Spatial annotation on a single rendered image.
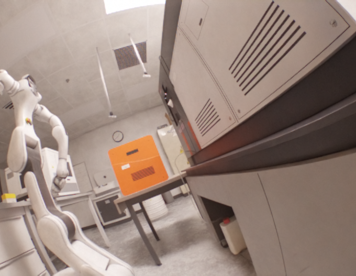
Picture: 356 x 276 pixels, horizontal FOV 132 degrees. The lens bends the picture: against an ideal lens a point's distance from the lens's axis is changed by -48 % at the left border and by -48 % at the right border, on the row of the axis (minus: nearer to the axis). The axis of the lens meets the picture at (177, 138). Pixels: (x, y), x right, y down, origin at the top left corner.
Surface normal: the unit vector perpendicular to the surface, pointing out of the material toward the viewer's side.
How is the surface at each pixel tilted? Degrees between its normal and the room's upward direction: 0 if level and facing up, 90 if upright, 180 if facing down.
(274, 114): 90
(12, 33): 180
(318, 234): 90
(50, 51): 180
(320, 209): 90
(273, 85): 90
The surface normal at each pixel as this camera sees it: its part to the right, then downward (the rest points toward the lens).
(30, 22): 0.39, 0.90
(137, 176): 0.14, -0.25
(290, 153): -0.91, 0.35
